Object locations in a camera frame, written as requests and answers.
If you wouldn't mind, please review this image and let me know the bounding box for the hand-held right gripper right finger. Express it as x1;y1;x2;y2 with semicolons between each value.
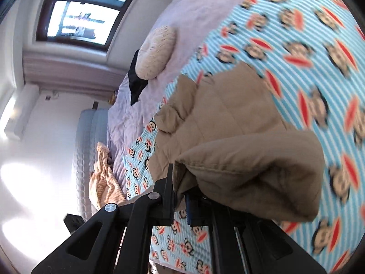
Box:
184;195;327;274

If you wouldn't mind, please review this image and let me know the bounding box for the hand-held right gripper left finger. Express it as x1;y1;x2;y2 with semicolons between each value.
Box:
31;164;176;274

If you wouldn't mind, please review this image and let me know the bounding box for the tan puffer jacket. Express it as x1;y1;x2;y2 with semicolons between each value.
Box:
148;61;326;223

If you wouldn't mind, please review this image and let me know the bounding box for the orange striped cream garment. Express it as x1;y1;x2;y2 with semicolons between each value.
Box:
88;142;127;210

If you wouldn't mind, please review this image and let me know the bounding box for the dark object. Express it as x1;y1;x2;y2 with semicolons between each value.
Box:
64;213;86;229

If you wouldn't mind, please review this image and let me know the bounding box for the grey padded headboard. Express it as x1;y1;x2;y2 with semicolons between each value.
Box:
73;108;110;220

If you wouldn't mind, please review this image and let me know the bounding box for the black folded cloth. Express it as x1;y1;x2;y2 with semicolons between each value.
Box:
127;49;149;106

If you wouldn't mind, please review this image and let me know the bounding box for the round cream cushion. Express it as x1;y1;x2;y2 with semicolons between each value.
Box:
135;25;177;80

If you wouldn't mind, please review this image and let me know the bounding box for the grey pleated curtain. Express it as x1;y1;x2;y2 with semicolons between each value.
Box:
23;46;126;92

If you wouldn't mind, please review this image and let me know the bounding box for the bed with lilac cover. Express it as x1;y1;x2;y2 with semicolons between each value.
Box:
107;0;257;200

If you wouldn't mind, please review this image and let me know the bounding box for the monkey print striped blanket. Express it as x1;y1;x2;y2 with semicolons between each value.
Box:
123;0;365;274

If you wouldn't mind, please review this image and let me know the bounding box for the dark framed window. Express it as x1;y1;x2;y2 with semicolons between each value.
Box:
36;0;149;52

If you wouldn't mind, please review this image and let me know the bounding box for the white wall air conditioner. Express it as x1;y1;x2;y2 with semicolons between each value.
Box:
4;84;39;140

